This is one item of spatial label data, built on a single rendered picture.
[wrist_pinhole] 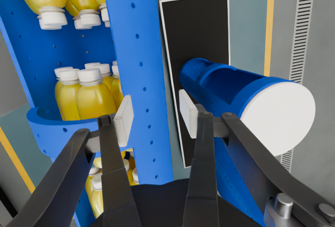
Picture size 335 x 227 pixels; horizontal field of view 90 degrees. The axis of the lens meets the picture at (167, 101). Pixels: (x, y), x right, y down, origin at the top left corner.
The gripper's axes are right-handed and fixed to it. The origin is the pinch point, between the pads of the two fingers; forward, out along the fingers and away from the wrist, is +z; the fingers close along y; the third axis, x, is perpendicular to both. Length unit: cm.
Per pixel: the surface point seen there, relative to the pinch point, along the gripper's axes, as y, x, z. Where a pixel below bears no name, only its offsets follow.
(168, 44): 12, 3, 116
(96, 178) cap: -17.7, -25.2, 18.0
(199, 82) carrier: 24, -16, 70
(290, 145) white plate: 46, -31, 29
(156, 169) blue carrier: -1.5, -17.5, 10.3
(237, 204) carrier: 40, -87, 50
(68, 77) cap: -17.0, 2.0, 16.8
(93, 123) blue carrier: -9.8, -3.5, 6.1
